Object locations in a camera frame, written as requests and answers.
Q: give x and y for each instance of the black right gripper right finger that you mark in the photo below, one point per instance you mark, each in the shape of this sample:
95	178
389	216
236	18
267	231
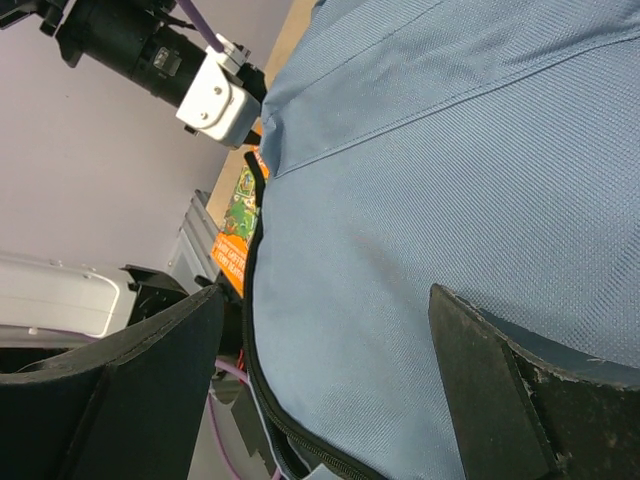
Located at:
526	407

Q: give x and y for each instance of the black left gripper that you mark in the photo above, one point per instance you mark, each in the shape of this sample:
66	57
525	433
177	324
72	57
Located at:
254	82

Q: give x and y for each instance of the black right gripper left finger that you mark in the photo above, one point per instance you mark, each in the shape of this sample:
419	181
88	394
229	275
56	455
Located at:
128	406

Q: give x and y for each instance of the orange green children book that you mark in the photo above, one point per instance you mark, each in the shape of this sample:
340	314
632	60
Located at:
232	207

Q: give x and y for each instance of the blue fabric backpack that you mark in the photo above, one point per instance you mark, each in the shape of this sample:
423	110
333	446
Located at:
489	147

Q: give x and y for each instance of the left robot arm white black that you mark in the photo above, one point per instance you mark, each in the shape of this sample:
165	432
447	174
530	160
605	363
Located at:
49	305

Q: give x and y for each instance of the aluminium frame rail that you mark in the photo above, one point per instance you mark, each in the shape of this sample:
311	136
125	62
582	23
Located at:
191	254

